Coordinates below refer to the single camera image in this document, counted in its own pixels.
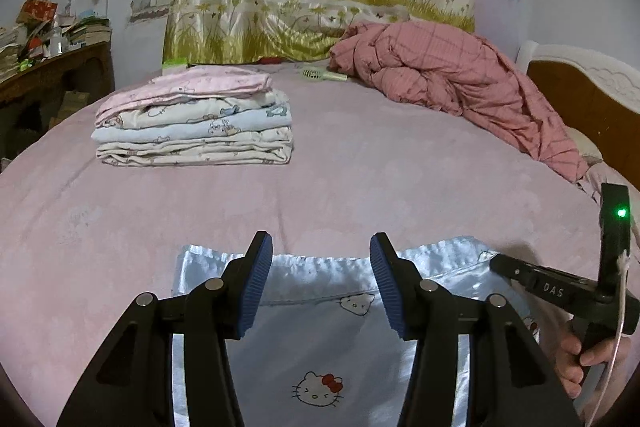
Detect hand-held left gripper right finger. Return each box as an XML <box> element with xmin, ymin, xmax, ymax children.
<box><xmin>369</xmin><ymin>233</ymin><xmax>584</xmax><ymax>427</ymax></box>

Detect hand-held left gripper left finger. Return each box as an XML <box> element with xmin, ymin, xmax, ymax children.
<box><xmin>56</xmin><ymin>231</ymin><xmax>274</xmax><ymax>427</ymax></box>

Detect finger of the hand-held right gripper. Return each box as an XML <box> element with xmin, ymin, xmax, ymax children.
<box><xmin>490</xmin><ymin>253</ymin><xmax>601</xmax><ymax>306</ymax></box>

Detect light blue cartoon cat pants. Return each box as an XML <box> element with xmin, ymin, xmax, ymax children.
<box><xmin>172</xmin><ymin>236</ymin><xmax>542</xmax><ymax>427</ymax></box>

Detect person's right hand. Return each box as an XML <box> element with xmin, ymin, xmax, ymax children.
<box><xmin>557</xmin><ymin>328</ymin><xmax>632</xmax><ymax>401</ymax></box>

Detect beige pillow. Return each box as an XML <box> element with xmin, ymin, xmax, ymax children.
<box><xmin>567</xmin><ymin>127</ymin><xmax>607</xmax><ymax>166</ymax></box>

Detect pink bed sheet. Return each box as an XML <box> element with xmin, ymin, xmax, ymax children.
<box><xmin>0</xmin><ymin>62</ymin><xmax>640</xmax><ymax>427</ymax></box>

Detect cream printed folded garment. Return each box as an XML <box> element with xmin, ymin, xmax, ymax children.
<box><xmin>96</xmin><ymin>129</ymin><xmax>294</xmax><ymax>167</ymax></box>

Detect white and wooden headboard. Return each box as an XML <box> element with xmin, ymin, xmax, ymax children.
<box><xmin>515</xmin><ymin>41</ymin><xmax>640</xmax><ymax>188</ymax></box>

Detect white printed folded garment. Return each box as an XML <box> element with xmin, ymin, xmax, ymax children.
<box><xmin>115</xmin><ymin>91</ymin><xmax>292</xmax><ymax>130</ymax></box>

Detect pink folded garment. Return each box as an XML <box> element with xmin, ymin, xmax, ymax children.
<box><xmin>95</xmin><ymin>71</ymin><xmax>274</xmax><ymax>126</ymax></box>

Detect green handheld fan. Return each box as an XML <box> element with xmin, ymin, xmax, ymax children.
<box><xmin>300</xmin><ymin>66</ymin><xmax>349</xmax><ymax>83</ymax></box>

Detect pink plaid quilt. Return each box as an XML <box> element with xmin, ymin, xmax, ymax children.
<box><xmin>327</xmin><ymin>21</ymin><xmax>592</xmax><ymax>182</ymax></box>

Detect dark wooden desk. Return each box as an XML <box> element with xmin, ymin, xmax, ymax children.
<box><xmin>0</xmin><ymin>42</ymin><xmax>114</xmax><ymax>164</ymax></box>

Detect stack of green books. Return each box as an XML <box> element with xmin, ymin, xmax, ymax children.
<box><xmin>65</xmin><ymin>9</ymin><xmax>111</xmax><ymax>50</ymax></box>

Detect red cardboard box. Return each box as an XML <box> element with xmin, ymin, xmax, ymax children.
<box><xmin>17</xmin><ymin>0</ymin><xmax>59</xmax><ymax>26</ymax></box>

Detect white cable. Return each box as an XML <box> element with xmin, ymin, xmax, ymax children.
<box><xmin>587</xmin><ymin>214</ymin><xmax>639</xmax><ymax>427</ymax></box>

